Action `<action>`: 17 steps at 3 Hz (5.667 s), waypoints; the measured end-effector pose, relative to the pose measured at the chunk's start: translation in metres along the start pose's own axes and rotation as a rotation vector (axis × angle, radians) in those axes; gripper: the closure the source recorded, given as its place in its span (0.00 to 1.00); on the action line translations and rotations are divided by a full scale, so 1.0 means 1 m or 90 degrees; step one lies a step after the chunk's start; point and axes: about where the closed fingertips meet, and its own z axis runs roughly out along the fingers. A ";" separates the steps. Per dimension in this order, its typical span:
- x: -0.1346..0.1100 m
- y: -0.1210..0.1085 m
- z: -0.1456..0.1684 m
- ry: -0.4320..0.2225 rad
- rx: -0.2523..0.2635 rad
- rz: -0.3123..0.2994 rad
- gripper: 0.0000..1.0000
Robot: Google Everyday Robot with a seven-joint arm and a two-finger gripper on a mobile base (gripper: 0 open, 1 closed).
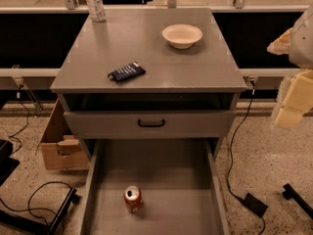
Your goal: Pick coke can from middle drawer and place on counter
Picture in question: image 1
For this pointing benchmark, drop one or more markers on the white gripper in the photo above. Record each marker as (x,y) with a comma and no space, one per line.
(303,46)

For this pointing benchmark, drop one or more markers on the red coke can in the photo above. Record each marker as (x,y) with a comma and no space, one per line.
(133,198)

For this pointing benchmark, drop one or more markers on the grey drawer cabinet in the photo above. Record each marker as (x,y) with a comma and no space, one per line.
(201,78)

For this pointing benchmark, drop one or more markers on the open grey middle drawer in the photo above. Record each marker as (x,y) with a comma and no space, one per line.
(178,182)

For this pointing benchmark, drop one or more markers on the closed grey top drawer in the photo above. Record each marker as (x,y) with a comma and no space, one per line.
(123,125)

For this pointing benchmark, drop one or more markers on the white paper bowl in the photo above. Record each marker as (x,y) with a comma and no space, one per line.
(182,36)

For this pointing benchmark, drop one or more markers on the black stand leg right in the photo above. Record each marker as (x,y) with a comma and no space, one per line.
(290,193)

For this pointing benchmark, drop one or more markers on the black power adapter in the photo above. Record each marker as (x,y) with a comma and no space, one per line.
(255,205)

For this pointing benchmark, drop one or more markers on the dark blue snack bag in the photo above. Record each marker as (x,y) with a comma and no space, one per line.
(127,72)

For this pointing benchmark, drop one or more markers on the white tall bottle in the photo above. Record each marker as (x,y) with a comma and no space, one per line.
(96,10)

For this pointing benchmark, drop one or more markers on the brown cardboard box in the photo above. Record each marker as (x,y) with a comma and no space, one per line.
(60,149)

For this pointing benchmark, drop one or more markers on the black stand base left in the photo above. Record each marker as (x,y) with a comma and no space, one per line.
(37,228)

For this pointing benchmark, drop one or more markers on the black drawer handle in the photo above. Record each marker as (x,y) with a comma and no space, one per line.
(151,124)

